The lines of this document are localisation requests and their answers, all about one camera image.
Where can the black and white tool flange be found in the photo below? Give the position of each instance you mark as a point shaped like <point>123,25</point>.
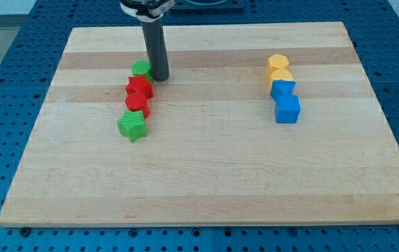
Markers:
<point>146,10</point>

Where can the dark grey cylindrical pointer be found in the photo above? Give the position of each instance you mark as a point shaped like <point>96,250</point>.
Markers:
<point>154,38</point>

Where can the red hexagon block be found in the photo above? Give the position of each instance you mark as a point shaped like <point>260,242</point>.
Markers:
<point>139,84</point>

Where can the yellow hexagon block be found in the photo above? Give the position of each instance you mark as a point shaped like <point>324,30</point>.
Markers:
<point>276,62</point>

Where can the green cylinder block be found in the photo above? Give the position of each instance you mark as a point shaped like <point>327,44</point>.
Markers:
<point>142,68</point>

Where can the red cylinder block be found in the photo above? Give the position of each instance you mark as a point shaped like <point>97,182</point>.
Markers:
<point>137,102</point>

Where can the green star block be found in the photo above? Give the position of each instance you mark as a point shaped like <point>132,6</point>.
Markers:
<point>132,125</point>

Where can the yellow cylinder block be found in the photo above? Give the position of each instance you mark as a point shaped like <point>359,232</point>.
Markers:
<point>278,74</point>

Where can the wooden board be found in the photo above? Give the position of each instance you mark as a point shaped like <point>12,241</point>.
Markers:
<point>214,154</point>

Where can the blue triangle block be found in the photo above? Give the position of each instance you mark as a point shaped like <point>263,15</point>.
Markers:
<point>282,88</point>

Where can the blue cube block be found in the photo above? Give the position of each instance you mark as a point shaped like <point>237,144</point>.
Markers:
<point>287,109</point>

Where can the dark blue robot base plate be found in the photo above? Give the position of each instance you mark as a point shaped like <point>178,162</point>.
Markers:
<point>184,6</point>

